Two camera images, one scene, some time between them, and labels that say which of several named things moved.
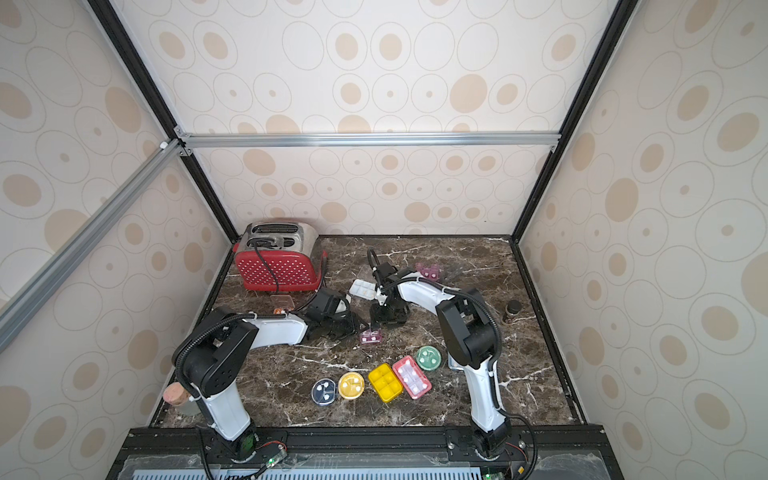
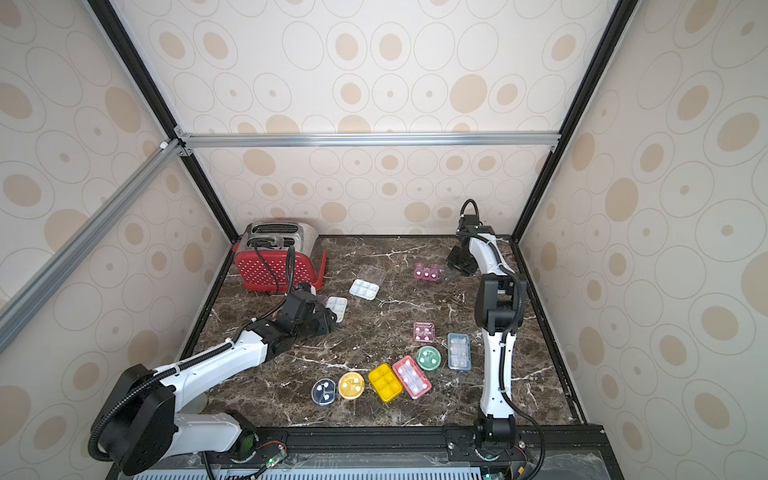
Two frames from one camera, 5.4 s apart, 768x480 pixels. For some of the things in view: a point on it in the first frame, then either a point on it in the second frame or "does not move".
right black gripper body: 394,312 → 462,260
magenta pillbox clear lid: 371,336 → 424,331
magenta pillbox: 432,271 does not move
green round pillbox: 428,357 does not move
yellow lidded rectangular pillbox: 385,382 does not move
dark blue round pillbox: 324,391 does not move
